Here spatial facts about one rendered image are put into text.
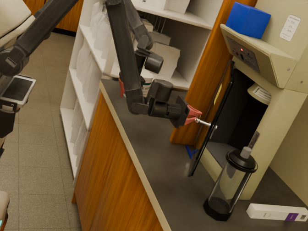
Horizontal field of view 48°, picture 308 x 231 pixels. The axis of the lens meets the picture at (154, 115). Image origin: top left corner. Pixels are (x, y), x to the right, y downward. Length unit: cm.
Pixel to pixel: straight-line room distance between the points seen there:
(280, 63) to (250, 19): 21
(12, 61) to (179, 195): 72
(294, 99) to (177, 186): 51
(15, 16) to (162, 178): 76
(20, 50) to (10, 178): 163
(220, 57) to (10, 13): 80
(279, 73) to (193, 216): 54
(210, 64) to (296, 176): 65
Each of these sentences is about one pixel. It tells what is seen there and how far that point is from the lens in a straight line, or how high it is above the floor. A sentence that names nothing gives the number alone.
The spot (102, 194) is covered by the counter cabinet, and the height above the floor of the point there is 50.
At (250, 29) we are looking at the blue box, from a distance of 128.
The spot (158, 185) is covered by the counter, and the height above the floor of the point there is 94.
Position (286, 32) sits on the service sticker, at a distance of 125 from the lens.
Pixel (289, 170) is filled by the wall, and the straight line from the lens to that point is 174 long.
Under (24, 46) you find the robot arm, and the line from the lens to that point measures 113.
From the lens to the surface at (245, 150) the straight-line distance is 115.
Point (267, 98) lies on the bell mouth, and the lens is 130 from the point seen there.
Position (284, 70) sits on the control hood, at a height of 147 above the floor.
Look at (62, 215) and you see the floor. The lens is 242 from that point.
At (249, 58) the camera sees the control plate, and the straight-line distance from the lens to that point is 126.
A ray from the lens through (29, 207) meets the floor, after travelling 244.
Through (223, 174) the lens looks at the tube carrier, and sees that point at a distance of 118.
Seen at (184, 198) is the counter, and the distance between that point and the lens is 127.
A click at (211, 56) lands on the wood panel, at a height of 137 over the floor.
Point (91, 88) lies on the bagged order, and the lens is 268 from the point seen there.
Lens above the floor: 166
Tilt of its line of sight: 24 degrees down
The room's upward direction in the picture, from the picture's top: 20 degrees clockwise
